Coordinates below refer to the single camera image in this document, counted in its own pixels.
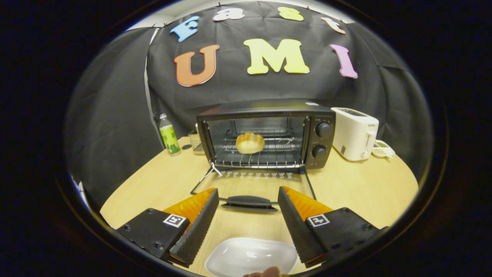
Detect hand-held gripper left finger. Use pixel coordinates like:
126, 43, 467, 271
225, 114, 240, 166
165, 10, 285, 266
115, 188, 219, 268

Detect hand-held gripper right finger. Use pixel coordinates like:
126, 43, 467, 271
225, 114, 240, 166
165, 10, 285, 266
278, 186, 389, 269

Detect black toaster oven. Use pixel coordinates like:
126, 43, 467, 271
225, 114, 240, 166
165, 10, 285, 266
190, 99, 337, 213

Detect golden bread roll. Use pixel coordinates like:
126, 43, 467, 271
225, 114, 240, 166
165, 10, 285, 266
236, 132, 265, 155

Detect white pop-up toaster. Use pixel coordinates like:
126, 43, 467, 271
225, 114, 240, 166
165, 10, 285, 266
331, 107, 379, 162

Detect white square plate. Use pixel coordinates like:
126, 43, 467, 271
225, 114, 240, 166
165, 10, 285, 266
204, 237, 299, 277

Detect green label plastic bottle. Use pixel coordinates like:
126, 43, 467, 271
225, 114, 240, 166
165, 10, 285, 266
159, 113, 181, 155

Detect white divided snack dish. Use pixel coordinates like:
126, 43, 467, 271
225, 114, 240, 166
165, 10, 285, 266
371, 140, 396, 159

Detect small wire metal holder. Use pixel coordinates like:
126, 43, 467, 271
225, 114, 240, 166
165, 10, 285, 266
188, 124, 205, 155

